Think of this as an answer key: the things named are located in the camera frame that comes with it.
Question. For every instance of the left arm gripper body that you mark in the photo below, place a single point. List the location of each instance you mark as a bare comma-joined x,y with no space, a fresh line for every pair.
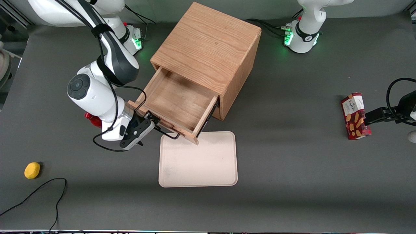
404,107

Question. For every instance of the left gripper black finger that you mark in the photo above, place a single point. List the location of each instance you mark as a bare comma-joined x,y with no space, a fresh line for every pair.
377,116

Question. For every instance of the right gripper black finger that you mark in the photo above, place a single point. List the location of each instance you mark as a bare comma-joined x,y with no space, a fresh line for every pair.
149,115
156,122

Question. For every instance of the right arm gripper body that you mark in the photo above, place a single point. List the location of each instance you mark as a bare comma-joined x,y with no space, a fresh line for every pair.
140,116

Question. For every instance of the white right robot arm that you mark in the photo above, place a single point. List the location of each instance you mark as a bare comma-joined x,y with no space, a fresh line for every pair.
97,97

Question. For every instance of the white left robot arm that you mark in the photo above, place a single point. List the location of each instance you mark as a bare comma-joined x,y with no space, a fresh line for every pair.
305,35

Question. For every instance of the red cookie box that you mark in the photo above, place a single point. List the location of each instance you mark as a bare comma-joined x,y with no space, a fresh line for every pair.
355,117

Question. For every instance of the red bottle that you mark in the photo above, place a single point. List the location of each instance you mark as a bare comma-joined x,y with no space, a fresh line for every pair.
94,121

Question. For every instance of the white rounded object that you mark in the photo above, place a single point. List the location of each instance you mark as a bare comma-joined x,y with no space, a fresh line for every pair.
412,136

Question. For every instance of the cream plastic tray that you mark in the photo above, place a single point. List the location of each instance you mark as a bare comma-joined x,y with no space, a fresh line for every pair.
198,159

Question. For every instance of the yellow lemon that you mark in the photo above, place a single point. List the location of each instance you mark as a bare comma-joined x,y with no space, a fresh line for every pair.
32,170

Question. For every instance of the oak wooden cabinet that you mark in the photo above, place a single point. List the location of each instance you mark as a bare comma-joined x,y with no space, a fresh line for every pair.
211,39

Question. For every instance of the beige rounded object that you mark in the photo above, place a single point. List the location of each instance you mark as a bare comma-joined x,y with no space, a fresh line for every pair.
5,65

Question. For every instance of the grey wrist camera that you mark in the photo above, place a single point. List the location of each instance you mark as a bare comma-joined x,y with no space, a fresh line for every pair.
140,138

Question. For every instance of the aluminium frame rail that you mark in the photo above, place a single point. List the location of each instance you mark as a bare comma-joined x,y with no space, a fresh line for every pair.
16,11

